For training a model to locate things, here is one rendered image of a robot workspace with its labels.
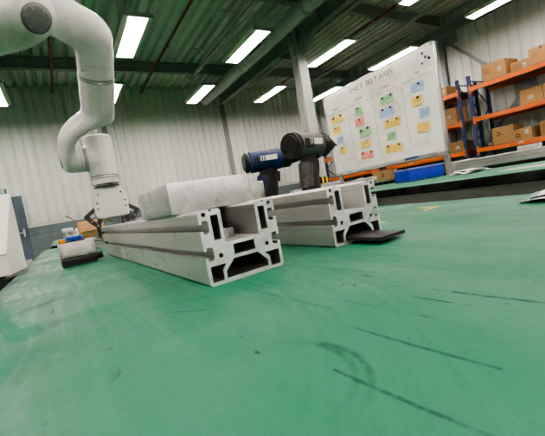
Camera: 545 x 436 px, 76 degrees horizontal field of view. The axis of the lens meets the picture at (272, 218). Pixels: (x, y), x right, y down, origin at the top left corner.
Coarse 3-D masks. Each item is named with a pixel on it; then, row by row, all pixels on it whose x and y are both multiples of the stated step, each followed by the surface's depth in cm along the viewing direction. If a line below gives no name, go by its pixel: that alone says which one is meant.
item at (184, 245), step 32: (128, 224) 69; (160, 224) 50; (192, 224) 39; (224, 224) 49; (256, 224) 42; (128, 256) 75; (160, 256) 53; (192, 256) 42; (224, 256) 39; (256, 256) 44
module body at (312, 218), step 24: (312, 192) 50; (336, 192) 50; (360, 192) 52; (288, 216) 56; (312, 216) 51; (336, 216) 49; (360, 216) 52; (288, 240) 57; (312, 240) 52; (336, 240) 48
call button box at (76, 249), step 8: (72, 240) 88; (80, 240) 88; (88, 240) 88; (64, 248) 85; (72, 248) 86; (80, 248) 87; (88, 248) 88; (64, 256) 85; (72, 256) 86; (80, 256) 87; (88, 256) 88; (96, 256) 89; (64, 264) 85; (72, 264) 86; (80, 264) 87
